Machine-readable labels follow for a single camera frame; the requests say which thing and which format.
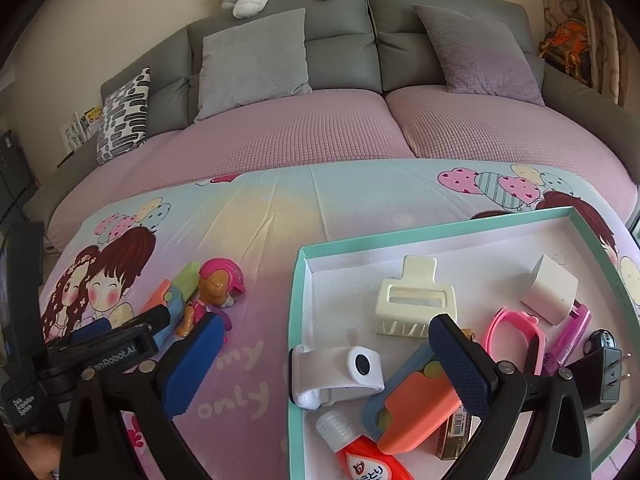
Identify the blue green toy knife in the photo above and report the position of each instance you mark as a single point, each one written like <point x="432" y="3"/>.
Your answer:
<point x="174" y="295"/>

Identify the orange ornament on sofa side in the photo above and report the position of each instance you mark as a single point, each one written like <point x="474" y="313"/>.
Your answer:
<point x="567" y="49"/>

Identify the light grey cushion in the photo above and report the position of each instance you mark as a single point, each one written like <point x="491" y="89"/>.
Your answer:
<point x="254" y="62"/>

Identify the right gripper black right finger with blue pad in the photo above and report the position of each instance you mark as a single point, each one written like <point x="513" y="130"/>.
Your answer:
<point x="555" y="444"/>

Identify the teal rimmed white tray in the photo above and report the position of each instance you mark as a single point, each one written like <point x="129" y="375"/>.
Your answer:
<point x="360" y="311"/>

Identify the red white glue bottle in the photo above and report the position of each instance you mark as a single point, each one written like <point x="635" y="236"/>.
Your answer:
<point x="359" y="456"/>

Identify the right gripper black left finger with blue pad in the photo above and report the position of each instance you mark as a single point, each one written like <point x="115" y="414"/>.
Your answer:
<point x="96" y="443"/>

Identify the black white patterned cushion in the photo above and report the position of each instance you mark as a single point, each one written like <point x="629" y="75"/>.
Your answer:
<point x="124" y="118"/>

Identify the gold lighter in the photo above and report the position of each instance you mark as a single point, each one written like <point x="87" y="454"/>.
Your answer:
<point x="454" y="434"/>

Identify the white smartwatch black screen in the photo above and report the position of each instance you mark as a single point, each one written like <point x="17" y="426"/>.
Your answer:
<point x="326" y="376"/>

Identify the dark grey cabinet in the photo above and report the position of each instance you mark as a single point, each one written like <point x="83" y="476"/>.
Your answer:
<point x="17" y="184"/>

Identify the magenta translucent utility knife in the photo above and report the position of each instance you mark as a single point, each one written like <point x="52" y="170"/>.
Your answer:
<point x="571" y="335"/>

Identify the cream plastic hair claw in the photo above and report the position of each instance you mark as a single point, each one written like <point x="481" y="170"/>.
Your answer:
<point x="406" y="305"/>

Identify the pink fitness band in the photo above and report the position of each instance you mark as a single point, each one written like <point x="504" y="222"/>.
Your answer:
<point x="516" y="334"/>

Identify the purple grey cushion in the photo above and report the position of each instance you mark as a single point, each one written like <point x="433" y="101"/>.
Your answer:
<point x="479" y="56"/>

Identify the orange blue toy knife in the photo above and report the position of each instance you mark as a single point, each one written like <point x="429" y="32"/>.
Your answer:
<point x="417" y="399"/>

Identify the beige patterned curtain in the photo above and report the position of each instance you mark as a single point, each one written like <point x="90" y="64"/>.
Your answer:
<point x="609" y="43"/>

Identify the black power adapter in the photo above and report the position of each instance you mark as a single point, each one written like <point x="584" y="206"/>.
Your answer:
<point x="598" y="377"/>

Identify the grey sofa pink cover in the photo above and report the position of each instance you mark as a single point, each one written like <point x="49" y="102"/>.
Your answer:
<point x="377" y="91"/>

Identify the black toy express car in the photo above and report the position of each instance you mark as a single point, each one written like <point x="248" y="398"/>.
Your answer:
<point x="599" y="343"/>

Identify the person's left hand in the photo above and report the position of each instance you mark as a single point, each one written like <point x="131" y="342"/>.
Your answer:
<point x="42" y="453"/>

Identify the white usb charger cube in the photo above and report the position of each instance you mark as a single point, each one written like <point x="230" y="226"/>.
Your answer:
<point x="551" y="292"/>

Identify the cartoon printed pink tablecloth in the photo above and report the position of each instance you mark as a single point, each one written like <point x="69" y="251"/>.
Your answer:
<point x="314" y="244"/>

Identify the pink pup toy figure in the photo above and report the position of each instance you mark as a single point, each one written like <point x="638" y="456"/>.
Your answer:
<point x="218" y="280"/>

